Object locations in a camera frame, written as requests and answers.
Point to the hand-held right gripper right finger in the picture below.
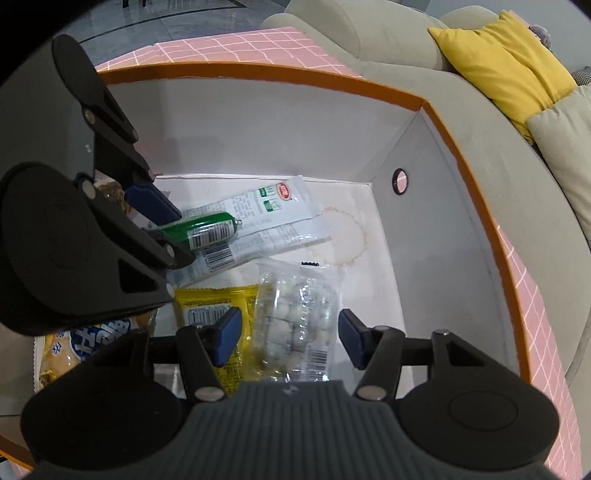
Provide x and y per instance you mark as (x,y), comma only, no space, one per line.
(351,339)

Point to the yellow snack packet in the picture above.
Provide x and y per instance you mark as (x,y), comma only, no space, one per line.
(198,300)

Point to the beige pillow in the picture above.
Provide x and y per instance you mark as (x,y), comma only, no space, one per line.
(568,152)

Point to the orange cardboard box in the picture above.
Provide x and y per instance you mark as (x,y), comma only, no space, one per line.
(300,138)

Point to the yellow pillow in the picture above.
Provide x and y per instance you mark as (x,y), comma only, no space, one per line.
(498,69)

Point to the green sausage stick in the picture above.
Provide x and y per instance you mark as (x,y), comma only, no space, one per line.
(203,230)

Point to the beige sofa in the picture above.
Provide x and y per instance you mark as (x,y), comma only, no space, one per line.
(485,152)

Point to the grey plush toy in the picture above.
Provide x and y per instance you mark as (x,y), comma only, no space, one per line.
(541,34)

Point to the houndstooth pillow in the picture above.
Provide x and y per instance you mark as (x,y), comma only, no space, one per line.
(582,76)

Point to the blue print cracker packet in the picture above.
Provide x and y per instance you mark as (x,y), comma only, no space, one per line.
(92,341)

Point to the long white snack packet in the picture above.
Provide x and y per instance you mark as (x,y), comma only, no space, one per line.
(277,217)

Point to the pink checked tablecloth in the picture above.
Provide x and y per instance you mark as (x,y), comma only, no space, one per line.
(540,323)

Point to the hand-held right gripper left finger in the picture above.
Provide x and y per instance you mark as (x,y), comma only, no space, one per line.
(228,334)

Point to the nut mix snack packet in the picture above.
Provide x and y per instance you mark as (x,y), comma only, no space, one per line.
(111,191)

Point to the clear packet of white balls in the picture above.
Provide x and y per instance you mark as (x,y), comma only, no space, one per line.
(295,314)

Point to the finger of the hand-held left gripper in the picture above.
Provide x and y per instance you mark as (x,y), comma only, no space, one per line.
(157,244)
(154,203)

